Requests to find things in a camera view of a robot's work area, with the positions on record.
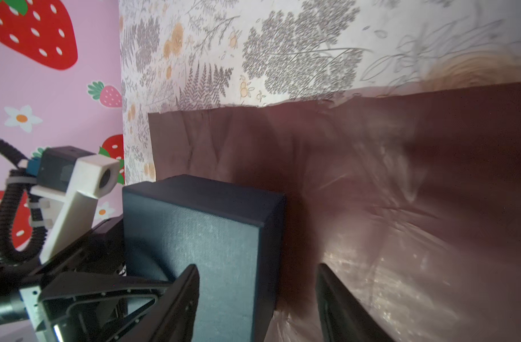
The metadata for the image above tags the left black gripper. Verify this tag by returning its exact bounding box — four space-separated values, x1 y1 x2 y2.
0 215 171 341

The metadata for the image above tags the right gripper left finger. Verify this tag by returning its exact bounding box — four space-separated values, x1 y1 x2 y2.
119 264 200 342

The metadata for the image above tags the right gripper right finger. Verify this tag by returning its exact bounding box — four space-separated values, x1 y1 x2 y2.
315 263 394 342

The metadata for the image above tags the dark navy gift box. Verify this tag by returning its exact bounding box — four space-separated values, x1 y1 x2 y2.
122 175 286 341

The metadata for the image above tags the dark red wrapping paper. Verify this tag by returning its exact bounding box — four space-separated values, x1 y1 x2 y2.
148 83 521 341

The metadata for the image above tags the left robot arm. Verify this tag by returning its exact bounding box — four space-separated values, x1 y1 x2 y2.
0 217 170 341

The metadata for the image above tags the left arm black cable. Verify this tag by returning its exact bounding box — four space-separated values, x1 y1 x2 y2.
0 131 48 266

